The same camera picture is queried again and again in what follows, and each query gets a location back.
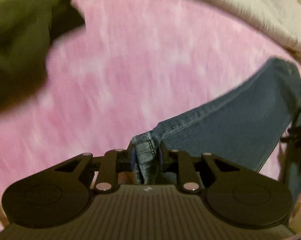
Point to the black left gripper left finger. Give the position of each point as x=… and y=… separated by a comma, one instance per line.
x=99, y=174

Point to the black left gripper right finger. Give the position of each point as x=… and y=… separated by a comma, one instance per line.
x=193, y=174

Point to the blue denim jeans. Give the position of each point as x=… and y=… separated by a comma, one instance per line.
x=243, y=126

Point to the pink rose patterned blanket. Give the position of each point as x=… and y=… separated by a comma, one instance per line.
x=132, y=65

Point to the dark green black garment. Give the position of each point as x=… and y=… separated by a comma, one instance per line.
x=27, y=30

